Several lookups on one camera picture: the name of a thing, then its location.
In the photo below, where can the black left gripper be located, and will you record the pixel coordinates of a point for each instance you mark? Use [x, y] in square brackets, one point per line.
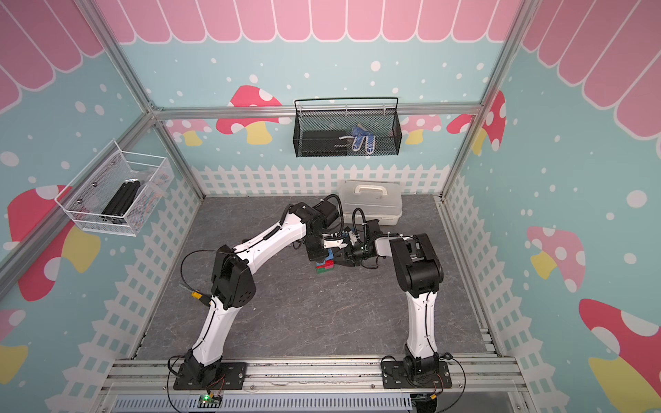
[314, 255]

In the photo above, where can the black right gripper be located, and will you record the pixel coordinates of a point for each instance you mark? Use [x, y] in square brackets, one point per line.
[346, 256]

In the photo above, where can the red lego brick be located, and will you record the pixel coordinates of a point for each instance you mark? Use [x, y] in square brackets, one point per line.
[326, 264]

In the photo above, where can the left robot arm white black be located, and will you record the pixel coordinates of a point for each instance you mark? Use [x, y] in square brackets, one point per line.
[233, 284]

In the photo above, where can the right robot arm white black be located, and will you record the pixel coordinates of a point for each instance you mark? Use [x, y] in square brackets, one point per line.
[419, 275]

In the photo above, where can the white plastic storage box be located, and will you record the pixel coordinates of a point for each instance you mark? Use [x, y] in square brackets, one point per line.
[379, 200]

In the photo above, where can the blue white item in basket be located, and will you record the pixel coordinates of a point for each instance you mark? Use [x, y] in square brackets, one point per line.
[360, 139]

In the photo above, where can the black box in white basket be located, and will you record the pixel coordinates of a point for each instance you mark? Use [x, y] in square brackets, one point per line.
[121, 202]

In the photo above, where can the green lit circuit board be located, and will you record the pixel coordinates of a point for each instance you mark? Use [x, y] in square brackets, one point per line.
[209, 401]

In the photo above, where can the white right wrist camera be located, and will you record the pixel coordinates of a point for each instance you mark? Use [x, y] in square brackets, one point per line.
[350, 237]

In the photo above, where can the black wire mesh basket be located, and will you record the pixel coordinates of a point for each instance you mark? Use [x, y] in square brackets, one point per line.
[378, 114]

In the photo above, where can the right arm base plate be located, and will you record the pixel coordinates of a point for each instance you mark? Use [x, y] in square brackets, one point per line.
[399, 375]

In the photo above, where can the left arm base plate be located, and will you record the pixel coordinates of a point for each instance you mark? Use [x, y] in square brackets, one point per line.
[227, 376]

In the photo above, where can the white wire mesh basket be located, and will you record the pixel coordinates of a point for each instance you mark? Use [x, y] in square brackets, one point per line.
[85, 197]

